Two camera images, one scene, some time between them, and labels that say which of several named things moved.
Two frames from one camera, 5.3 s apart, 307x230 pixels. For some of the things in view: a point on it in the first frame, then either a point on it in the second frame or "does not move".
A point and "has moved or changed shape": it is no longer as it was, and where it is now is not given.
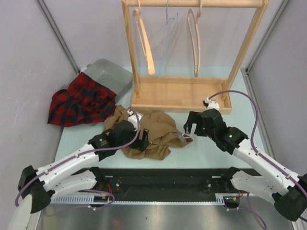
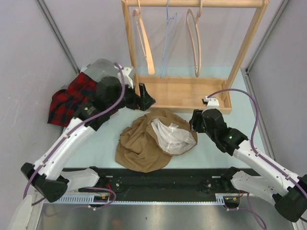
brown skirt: [164, 134] has moved or changed shape
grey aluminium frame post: [246, 70] does not move
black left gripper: [141, 144] -> [146, 100]
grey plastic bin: [113, 77] does not move
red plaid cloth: [85, 101] does not move
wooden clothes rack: [183, 94] does not move
